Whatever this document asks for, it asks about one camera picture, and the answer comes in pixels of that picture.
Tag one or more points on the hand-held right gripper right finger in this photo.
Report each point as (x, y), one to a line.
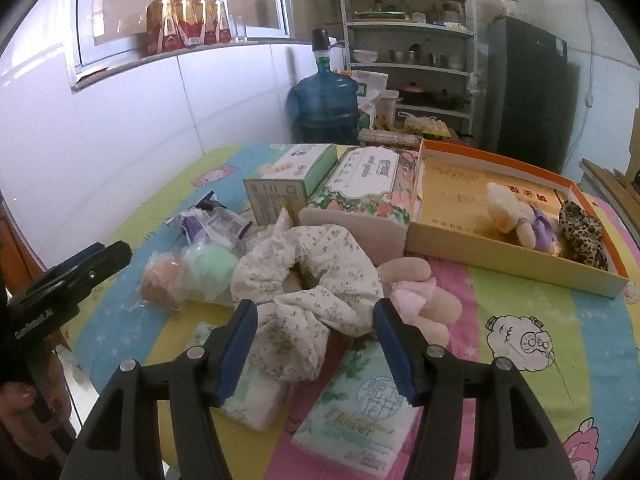
(395, 355)

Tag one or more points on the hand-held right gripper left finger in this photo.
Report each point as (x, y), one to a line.
(239, 355)

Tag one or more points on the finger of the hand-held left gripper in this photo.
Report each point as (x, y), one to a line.
(85, 275)

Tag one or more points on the beige plush toy pink dress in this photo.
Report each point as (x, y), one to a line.
(430, 305)

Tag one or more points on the green leaf print tissue pack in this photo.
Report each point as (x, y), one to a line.
(360, 410)

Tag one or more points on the green bath sponge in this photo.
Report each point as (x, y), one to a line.
(210, 270)

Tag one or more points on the floral fabric scrunchie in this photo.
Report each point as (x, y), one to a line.
(310, 270)

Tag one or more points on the purple plastic packet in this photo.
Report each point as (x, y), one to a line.
(215, 222)

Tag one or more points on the orange cardboard box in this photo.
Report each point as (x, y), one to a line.
(500, 255)

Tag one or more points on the beige plush toy purple dress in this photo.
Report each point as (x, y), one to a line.
(520, 215)

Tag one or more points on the leopard print scrunchie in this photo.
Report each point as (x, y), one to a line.
(582, 235)

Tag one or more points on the person's left hand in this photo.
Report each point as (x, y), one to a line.
(35, 410)

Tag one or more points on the white tissue pack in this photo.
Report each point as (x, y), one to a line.
(255, 395)

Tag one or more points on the peach bath sponge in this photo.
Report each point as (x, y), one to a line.
(160, 285)

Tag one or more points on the cartoon printed blanket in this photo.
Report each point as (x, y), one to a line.
(525, 340)

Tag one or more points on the floral tissue pack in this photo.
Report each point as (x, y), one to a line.
(360, 185)

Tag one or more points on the green tissue box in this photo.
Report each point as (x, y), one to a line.
(295, 170)

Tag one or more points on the blue water jug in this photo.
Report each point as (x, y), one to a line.
(325, 105)

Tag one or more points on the cooking oil bottle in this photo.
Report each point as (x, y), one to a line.
(179, 19)
(195, 17)
(214, 16)
(156, 22)

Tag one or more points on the white green sack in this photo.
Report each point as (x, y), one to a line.
(370, 90)

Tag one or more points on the wooden cutting board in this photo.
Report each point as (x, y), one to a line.
(612, 177)

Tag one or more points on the dark grey refrigerator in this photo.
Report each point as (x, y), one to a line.
(530, 90)

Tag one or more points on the white metal shelf rack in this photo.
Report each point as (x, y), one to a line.
(410, 50)

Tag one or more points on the black water pump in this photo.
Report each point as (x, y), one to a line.
(322, 40)

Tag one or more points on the glass jar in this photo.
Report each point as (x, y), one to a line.
(511, 5)

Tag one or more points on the sliding window frame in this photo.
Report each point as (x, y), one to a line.
(185, 15)

